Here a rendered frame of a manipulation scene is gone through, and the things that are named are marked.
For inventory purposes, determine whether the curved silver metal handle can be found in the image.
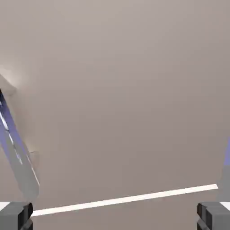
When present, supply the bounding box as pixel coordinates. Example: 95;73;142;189
0;87;40;204

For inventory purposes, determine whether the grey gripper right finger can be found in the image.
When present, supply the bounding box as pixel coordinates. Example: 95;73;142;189
196;201;230;230

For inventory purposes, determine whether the taupe cabinet door with handle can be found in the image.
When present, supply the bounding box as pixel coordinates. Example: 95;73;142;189
0;0;230;212

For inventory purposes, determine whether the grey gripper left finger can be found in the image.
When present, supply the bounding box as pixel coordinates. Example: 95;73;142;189
0;201;34;230

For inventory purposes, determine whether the taupe painted cabinet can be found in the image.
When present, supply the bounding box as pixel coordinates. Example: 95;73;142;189
0;0;230;230

